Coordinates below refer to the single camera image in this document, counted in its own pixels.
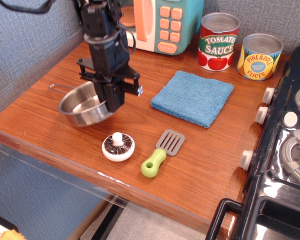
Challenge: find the black toy stove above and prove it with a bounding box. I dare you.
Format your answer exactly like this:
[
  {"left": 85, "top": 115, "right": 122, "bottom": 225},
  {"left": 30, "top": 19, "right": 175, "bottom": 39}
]
[{"left": 206, "top": 46, "right": 300, "bottom": 240}]

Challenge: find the blue folded cloth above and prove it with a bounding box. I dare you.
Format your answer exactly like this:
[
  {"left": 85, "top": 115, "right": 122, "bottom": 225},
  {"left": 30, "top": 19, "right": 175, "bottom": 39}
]
[{"left": 151, "top": 70, "right": 234, "bottom": 128}]

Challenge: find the orange fuzzy object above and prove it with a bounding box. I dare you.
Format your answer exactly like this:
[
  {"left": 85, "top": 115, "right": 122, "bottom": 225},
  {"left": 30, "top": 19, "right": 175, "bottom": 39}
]
[{"left": 0, "top": 229, "right": 26, "bottom": 240}]

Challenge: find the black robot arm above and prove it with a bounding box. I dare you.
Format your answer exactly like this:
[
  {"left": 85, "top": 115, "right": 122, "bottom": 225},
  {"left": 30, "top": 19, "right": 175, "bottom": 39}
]
[{"left": 77, "top": 0, "right": 143, "bottom": 113}]

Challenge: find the green handled grey toy spatula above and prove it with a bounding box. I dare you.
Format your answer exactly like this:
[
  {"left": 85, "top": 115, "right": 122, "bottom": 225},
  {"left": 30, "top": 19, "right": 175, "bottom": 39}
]
[{"left": 140, "top": 129, "right": 185, "bottom": 178}]

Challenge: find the toy tomato sauce can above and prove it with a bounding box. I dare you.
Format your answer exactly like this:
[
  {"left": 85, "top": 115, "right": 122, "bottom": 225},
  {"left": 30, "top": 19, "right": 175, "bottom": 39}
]
[{"left": 197, "top": 12, "right": 240, "bottom": 72}]

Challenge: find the stainless steel pan with handle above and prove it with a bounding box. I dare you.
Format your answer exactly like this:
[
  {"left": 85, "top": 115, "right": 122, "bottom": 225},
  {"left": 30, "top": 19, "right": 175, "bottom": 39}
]
[{"left": 48, "top": 81, "right": 113, "bottom": 127}]

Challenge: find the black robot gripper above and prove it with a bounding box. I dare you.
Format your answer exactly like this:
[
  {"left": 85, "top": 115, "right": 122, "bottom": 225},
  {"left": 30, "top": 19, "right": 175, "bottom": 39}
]
[{"left": 76, "top": 29, "right": 143, "bottom": 113}]

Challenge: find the toy pineapple slices can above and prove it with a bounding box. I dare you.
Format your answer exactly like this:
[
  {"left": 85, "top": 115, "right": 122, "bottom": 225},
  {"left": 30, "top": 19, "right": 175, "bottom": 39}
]
[{"left": 237, "top": 33, "right": 284, "bottom": 81}]

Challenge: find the teal toy microwave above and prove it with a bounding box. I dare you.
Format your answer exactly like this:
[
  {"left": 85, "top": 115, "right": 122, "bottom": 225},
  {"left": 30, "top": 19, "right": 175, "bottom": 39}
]
[{"left": 120, "top": 0, "right": 205, "bottom": 56}]

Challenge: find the toy mushroom slice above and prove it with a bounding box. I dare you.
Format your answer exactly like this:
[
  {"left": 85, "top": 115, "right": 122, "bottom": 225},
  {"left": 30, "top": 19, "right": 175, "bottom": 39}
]
[{"left": 101, "top": 132, "right": 136, "bottom": 162}]

